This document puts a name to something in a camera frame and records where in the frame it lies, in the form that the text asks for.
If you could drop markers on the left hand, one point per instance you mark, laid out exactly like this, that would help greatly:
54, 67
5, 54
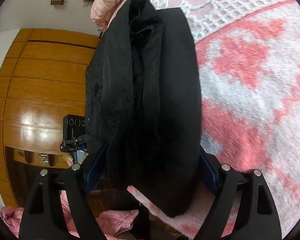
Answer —
70, 160

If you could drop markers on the orange wooden wardrobe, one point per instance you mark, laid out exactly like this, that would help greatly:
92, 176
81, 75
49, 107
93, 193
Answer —
42, 79

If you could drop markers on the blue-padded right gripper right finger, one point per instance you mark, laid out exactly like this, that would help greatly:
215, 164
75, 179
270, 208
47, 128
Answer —
243, 207

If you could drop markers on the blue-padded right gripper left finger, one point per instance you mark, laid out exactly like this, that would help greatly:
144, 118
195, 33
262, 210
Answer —
57, 205

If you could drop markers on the pink patterned bed blanket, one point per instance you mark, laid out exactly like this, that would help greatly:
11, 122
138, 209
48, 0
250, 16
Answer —
248, 54

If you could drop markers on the left wall lamp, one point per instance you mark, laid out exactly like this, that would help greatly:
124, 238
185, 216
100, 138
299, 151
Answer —
57, 2

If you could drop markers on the black pants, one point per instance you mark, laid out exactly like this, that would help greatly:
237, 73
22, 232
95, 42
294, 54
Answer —
143, 98

